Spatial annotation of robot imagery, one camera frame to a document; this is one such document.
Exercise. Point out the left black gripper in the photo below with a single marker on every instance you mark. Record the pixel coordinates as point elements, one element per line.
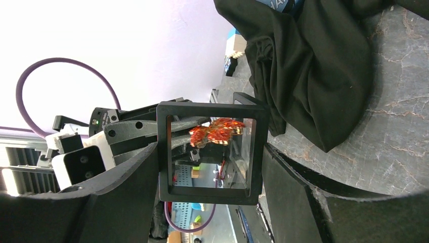
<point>207,161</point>

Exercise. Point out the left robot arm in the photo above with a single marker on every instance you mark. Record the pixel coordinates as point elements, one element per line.
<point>105,119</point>

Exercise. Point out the orange butterfly brooch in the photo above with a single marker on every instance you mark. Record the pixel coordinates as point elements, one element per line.
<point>219,131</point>

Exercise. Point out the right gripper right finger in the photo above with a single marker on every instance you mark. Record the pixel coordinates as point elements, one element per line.
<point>306,206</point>

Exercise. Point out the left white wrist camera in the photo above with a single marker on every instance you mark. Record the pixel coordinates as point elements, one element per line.
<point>79,158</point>

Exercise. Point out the blue white toy brick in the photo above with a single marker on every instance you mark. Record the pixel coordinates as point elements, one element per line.
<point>235,45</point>

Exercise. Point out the blue owl toy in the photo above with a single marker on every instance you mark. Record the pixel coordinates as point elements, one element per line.
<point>230,65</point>

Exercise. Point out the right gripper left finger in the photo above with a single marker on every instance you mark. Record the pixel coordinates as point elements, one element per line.
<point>114,206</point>

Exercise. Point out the black t-shirt garment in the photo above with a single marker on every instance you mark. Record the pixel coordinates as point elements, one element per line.
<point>312,66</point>

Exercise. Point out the black square display frame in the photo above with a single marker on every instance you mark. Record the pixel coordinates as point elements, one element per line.
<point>255,115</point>

